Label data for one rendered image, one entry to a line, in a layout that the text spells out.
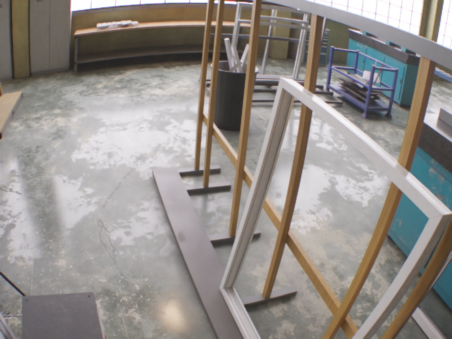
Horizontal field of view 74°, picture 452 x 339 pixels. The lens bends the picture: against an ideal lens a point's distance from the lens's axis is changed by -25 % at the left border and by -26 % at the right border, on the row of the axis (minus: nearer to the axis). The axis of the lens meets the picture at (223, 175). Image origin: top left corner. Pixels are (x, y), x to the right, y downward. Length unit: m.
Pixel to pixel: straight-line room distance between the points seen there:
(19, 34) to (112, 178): 5.18
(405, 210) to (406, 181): 2.02
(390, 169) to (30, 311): 1.43
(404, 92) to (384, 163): 6.52
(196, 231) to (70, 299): 1.75
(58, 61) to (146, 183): 4.93
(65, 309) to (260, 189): 1.25
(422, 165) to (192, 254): 1.93
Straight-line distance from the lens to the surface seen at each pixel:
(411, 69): 7.73
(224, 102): 4.58
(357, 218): 3.60
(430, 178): 2.96
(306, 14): 6.44
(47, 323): 1.45
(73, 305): 1.48
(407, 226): 3.21
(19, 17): 8.10
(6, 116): 5.67
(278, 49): 9.05
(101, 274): 2.74
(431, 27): 12.86
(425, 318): 2.82
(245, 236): 2.24
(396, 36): 1.28
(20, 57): 8.22
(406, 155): 1.27
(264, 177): 2.04
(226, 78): 4.46
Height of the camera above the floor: 1.97
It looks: 31 degrees down
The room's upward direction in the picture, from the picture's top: 5 degrees clockwise
